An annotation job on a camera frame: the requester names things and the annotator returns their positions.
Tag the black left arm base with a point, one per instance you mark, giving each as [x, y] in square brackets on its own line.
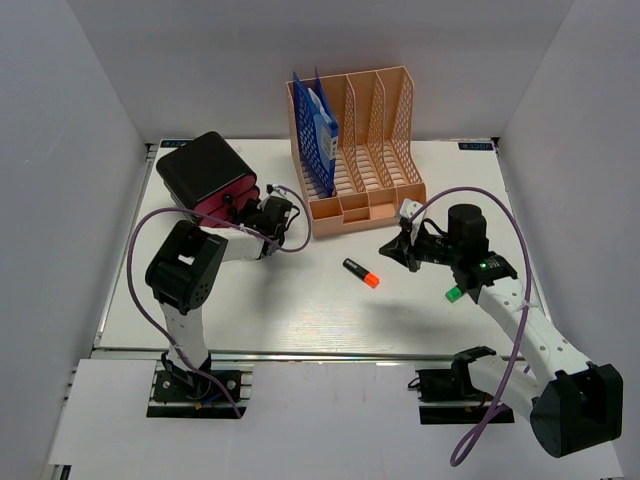
[170, 398]

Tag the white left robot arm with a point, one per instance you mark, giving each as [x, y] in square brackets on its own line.
[182, 275]

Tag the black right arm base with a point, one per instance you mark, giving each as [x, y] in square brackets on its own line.
[446, 395]

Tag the green black highlighter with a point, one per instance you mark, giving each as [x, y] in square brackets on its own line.
[454, 294]

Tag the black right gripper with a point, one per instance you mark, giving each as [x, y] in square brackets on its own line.
[399, 250]

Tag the peach plastic file organizer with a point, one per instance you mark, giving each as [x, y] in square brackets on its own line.
[374, 170]

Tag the blue plastic folder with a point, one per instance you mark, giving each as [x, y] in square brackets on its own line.
[317, 132]

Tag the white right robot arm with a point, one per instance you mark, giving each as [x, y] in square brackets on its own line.
[570, 402]

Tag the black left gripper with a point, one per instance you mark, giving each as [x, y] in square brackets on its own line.
[251, 207]

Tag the orange black highlighter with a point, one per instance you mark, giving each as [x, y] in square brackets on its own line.
[362, 273]

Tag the black pink drawer unit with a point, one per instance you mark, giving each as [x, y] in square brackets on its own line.
[208, 176]

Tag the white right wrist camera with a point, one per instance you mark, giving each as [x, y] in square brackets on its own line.
[411, 215]

